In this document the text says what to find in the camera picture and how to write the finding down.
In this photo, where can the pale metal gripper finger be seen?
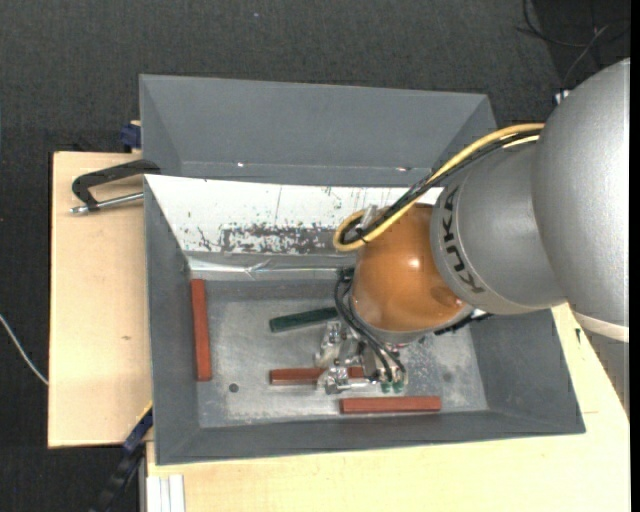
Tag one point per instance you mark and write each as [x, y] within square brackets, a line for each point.
[337, 380]
[332, 339]

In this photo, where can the dark green flat block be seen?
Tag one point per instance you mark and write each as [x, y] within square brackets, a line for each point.
[300, 320]

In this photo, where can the red-brown flat block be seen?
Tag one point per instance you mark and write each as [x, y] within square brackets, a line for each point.
[390, 405]
[201, 330]
[295, 376]

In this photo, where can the grey metal bin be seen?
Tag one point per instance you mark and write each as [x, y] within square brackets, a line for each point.
[280, 125]

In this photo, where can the pale wood board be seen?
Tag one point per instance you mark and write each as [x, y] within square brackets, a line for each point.
[95, 300]

